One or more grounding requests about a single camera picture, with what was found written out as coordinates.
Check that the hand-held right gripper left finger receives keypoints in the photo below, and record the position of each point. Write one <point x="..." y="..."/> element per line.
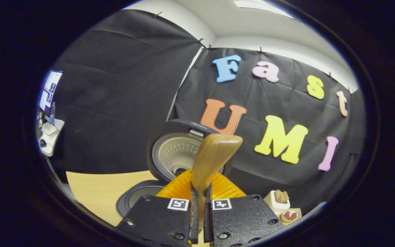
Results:
<point x="156" y="223"/>

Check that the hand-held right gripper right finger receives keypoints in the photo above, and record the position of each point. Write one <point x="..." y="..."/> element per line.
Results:
<point x="242" y="219"/>

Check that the white round plate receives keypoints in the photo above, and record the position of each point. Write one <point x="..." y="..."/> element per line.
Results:
<point x="290" y="220"/>

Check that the wooden spoon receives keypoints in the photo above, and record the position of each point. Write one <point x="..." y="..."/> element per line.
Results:
<point x="214" y="154"/>

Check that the ceiling light panel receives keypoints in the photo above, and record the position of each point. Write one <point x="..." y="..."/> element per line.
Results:
<point x="262" y="7"/>

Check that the computer monitor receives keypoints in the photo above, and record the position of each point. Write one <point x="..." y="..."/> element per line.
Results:
<point x="50" y="91"/>

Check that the toast slice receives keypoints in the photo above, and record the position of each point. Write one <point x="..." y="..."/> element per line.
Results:
<point x="285" y="196"/>
<point x="278" y="196"/>

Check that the dark grey rice cooker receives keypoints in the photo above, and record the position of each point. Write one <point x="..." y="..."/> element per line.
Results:
<point x="173" y="154"/>

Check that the white toaster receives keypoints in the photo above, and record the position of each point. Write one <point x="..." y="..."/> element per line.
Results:
<point x="273" y="206"/>

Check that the white desk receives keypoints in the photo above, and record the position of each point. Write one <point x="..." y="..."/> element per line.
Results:
<point x="51" y="133"/>

